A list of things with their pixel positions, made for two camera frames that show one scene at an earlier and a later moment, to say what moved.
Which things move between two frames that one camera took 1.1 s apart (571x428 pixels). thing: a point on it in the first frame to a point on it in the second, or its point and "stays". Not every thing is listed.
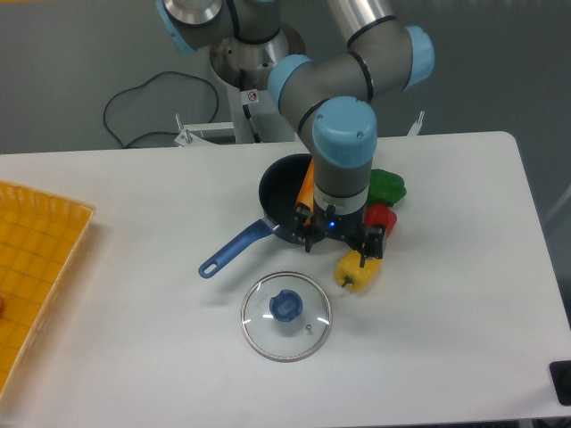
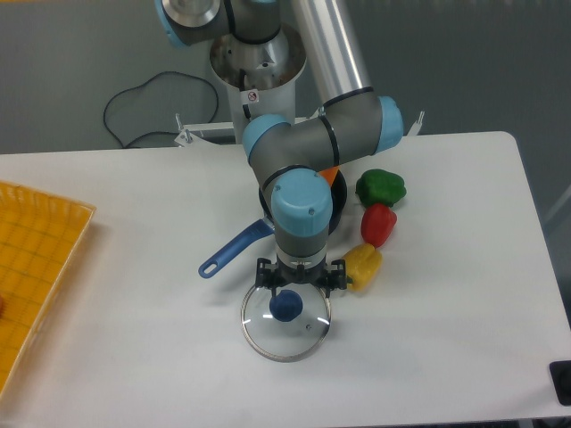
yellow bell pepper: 351,275 stays
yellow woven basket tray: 40,236 stays
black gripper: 329,224 to 285,275
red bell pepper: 380,214 stays
